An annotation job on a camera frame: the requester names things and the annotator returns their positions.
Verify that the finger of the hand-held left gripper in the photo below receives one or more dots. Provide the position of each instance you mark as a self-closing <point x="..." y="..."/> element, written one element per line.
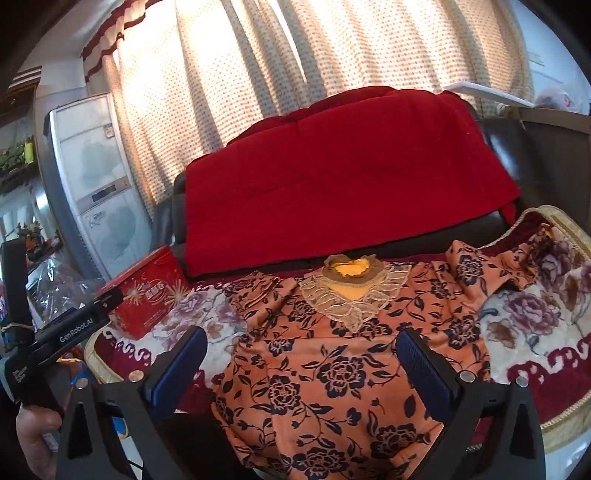
<point x="110" y="299"/>

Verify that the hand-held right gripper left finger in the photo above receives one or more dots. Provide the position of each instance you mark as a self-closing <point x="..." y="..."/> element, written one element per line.
<point x="178" y="369"/>

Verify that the dark leather sofa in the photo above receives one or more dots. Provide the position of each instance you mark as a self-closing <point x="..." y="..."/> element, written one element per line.
<point x="508" y="147"/>

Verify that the shelf with plants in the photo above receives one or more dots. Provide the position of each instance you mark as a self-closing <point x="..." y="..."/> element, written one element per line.
<point x="16" y="161"/>

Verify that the person's left hand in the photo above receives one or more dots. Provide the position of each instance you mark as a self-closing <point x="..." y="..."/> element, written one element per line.
<point x="34" y="443"/>

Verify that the standing air conditioner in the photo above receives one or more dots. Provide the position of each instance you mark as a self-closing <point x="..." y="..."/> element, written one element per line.
<point x="97" y="184"/>

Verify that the white flat board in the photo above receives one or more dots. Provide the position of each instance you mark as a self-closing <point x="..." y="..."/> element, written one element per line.
<point x="489" y="92"/>

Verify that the floral printed blanket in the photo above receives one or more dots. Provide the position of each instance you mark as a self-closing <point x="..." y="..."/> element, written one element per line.
<point x="535" y="323"/>

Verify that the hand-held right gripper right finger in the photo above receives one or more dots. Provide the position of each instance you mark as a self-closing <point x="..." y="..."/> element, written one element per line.
<point x="425" y="371"/>

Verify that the red curtain valance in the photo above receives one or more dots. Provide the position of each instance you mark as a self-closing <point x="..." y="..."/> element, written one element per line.
<point x="104" y="41"/>

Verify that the orange floral blouse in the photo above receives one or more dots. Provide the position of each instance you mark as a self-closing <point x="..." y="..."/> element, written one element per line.
<point x="332" y="369"/>

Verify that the red gift box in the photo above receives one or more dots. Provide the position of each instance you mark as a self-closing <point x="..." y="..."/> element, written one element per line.
<point x="147" y="295"/>

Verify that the red blanket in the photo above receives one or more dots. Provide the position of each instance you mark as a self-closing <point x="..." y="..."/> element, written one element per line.
<point x="341" y="175"/>

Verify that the clear plastic wrap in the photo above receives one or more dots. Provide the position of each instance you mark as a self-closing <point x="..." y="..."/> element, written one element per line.
<point x="55" y="286"/>

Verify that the dotted cream curtain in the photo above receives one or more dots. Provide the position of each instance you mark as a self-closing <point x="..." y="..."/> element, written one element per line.
<point x="286" y="60"/>

